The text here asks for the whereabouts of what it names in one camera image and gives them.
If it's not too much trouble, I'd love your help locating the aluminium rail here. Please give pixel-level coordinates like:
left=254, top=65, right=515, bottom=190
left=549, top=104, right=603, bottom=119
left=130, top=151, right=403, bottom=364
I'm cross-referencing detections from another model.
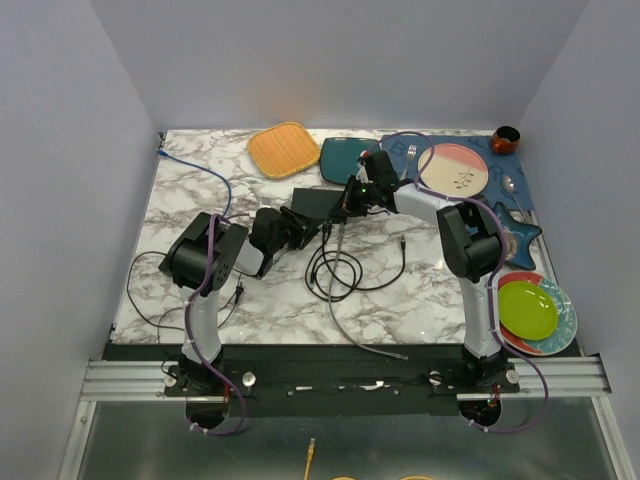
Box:
left=80, top=357, right=612, bottom=403

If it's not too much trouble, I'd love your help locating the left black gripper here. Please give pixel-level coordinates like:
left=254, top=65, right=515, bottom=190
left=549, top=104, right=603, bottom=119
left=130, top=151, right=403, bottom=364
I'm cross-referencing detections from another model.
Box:
left=268, top=206, right=321, bottom=255

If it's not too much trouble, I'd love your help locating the silver spoon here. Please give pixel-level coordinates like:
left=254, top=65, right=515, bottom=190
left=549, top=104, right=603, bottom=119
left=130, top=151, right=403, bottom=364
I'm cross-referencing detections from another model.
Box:
left=501, top=175, right=530, bottom=221

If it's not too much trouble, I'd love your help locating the pink and cream plate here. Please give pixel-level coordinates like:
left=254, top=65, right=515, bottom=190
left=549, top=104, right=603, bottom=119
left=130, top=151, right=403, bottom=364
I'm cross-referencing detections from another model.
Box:
left=418, top=143, right=489, bottom=197

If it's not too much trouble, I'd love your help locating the black network switch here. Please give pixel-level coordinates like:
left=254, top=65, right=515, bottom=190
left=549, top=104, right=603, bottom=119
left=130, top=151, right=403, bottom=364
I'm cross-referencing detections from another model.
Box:
left=290, top=188, right=343, bottom=221

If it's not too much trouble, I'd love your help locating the blue placemat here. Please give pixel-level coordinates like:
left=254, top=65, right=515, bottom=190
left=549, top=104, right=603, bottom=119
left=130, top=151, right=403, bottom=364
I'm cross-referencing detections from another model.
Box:
left=380, top=134, right=535, bottom=211

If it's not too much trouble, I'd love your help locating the blue star-shaped dish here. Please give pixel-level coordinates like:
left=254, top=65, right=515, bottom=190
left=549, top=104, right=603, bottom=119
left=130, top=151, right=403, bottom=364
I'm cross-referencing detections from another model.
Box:
left=493, top=202, right=543, bottom=271

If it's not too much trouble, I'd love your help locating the red lacquer cup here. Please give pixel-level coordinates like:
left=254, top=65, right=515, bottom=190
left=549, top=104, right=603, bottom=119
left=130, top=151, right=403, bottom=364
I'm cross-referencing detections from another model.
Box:
left=490, top=125, right=521, bottom=155

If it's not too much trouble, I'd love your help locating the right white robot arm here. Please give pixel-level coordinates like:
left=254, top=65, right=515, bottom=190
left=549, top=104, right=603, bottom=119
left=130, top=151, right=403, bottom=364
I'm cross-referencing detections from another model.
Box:
left=329, top=151, right=506, bottom=392

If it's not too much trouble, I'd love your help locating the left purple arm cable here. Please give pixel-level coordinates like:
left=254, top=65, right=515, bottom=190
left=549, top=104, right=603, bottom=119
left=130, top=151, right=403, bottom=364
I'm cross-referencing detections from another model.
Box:
left=182, top=212, right=250, bottom=437

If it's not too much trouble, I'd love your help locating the lime green plate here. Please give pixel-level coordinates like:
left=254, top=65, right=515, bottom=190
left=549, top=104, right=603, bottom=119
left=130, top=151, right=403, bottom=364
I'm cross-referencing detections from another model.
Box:
left=498, top=281, right=558, bottom=341

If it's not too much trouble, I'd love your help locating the thin black power cord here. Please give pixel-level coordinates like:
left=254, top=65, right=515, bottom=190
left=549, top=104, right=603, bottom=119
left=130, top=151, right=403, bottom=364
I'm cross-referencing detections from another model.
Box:
left=125, top=249, right=246, bottom=337

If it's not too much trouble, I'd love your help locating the grey ethernet cable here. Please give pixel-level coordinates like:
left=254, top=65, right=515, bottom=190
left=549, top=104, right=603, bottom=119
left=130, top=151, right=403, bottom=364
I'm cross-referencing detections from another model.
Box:
left=326, top=221, right=409, bottom=361

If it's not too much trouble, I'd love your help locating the blue ethernet cable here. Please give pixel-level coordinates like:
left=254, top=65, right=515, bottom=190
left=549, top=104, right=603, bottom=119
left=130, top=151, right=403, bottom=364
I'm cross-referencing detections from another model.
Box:
left=157, top=147, right=251, bottom=219

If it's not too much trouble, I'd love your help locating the teal square plate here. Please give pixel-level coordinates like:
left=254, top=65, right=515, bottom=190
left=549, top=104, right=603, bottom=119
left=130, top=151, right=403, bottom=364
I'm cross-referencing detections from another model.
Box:
left=319, top=137, right=379, bottom=186

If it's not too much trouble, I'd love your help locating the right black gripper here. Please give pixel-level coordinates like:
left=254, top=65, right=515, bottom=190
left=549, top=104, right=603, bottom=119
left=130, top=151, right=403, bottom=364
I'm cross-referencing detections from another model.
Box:
left=329, top=176, right=378, bottom=219

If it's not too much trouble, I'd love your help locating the orange woven square mat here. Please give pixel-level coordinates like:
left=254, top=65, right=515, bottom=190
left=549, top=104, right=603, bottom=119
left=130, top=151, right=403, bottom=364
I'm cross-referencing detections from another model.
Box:
left=247, top=122, right=320, bottom=180

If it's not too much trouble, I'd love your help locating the teal patterned plate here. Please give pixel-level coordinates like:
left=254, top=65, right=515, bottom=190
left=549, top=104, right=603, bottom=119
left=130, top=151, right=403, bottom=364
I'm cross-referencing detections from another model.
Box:
left=523, top=273, right=578, bottom=356

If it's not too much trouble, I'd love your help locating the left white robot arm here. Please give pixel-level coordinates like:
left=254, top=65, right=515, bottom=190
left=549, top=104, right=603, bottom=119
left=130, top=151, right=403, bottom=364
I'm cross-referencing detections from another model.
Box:
left=160, top=207, right=321, bottom=395

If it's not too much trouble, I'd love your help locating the black mounting base plate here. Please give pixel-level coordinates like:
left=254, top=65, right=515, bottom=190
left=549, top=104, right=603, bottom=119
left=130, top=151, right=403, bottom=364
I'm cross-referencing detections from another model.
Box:
left=100, top=345, right=552, bottom=430

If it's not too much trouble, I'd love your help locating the yellow ethernet cable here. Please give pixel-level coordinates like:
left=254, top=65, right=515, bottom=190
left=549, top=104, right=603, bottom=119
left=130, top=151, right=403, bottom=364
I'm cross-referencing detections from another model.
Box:
left=302, top=437, right=317, bottom=480

